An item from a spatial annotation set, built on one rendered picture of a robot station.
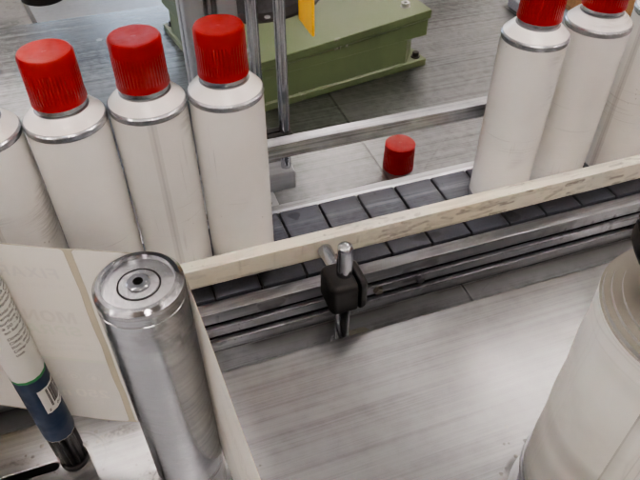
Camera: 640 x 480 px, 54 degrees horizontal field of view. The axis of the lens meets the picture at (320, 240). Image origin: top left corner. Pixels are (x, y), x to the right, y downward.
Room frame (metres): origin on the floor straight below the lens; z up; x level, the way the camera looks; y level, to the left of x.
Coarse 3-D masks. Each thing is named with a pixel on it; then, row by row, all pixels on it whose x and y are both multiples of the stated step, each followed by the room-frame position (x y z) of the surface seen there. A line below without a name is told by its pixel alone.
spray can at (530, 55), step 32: (544, 0) 0.45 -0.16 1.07; (512, 32) 0.46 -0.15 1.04; (544, 32) 0.45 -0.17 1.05; (512, 64) 0.45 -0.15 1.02; (544, 64) 0.44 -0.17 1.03; (512, 96) 0.44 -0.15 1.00; (544, 96) 0.44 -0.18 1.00; (512, 128) 0.44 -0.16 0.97; (480, 160) 0.46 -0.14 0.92; (512, 160) 0.44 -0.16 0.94
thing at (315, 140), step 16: (416, 112) 0.47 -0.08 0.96; (432, 112) 0.47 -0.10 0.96; (448, 112) 0.48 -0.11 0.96; (464, 112) 0.48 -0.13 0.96; (480, 112) 0.49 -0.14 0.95; (336, 128) 0.45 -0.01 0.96; (352, 128) 0.45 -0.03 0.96; (368, 128) 0.45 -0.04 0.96; (384, 128) 0.46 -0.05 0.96; (400, 128) 0.46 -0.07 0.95; (416, 128) 0.47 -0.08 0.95; (272, 144) 0.43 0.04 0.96; (288, 144) 0.43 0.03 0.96; (304, 144) 0.43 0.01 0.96; (320, 144) 0.44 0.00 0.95; (336, 144) 0.44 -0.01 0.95; (48, 192) 0.37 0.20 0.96
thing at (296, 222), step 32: (384, 192) 0.46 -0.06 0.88; (416, 192) 0.46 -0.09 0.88; (448, 192) 0.46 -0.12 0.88; (608, 192) 0.46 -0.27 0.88; (288, 224) 0.42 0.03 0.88; (320, 224) 0.42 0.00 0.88; (480, 224) 0.42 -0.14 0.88; (512, 224) 0.42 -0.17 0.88; (384, 256) 0.38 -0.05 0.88; (224, 288) 0.34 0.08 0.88; (256, 288) 0.34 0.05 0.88
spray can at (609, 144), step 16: (624, 64) 0.50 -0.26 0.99; (624, 80) 0.50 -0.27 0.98; (608, 96) 0.51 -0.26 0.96; (624, 96) 0.49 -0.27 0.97; (608, 112) 0.50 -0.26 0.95; (624, 112) 0.49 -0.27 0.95; (608, 128) 0.49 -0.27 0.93; (624, 128) 0.49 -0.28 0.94; (592, 144) 0.50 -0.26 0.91; (608, 144) 0.49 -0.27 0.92; (624, 144) 0.48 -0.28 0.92; (592, 160) 0.50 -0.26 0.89; (608, 160) 0.49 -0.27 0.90
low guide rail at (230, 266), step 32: (480, 192) 0.42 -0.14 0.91; (512, 192) 0.42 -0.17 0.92; (544, 192) 0.43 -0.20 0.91; (576, 192) 0.44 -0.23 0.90; (352, 224) 0.38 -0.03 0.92; (384, 224) 0.38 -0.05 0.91; (416, 224) 0.39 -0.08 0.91; (448, 224) 0.40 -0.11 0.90; (224, 256) 0.34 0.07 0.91; (256, 256) 0.34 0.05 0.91; (288, 256) 0.35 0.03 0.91; (192, 288) 0.33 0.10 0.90
